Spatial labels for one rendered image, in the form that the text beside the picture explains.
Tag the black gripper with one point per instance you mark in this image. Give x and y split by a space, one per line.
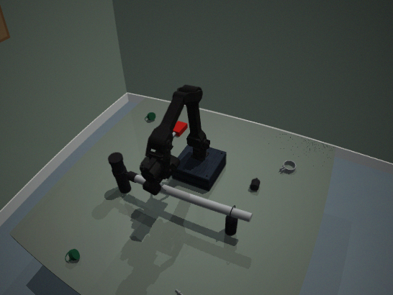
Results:
155 187

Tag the grey metal ring clamp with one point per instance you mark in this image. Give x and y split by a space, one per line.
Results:
284 169

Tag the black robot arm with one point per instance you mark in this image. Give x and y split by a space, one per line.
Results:
161 137

